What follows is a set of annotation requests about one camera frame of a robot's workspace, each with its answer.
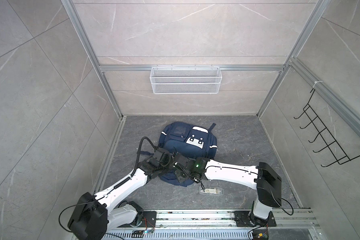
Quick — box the black wire hook rack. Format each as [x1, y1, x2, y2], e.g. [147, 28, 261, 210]
[294, 89, 360, 168]

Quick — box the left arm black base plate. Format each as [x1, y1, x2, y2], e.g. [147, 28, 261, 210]
[130, 211, 157, 228]

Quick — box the navy blue student backpack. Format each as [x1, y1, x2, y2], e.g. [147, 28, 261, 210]
[131, 122, 218, 187]

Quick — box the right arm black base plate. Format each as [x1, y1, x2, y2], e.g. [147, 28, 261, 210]
[234, 211, 277, 228]

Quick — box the aluminium front rail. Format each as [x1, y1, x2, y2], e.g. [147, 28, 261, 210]
[68, 209, 322, 232]

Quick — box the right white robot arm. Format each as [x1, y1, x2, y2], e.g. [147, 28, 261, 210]
[172, 154, 282, 220]

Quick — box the white wire mesh basket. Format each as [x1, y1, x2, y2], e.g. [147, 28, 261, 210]
[150, 67, 223, 95]

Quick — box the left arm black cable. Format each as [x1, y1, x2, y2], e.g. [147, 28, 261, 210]
[130, 136, 158, 178]

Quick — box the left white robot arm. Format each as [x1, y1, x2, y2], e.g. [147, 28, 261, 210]
[66, 148, 174, 240]

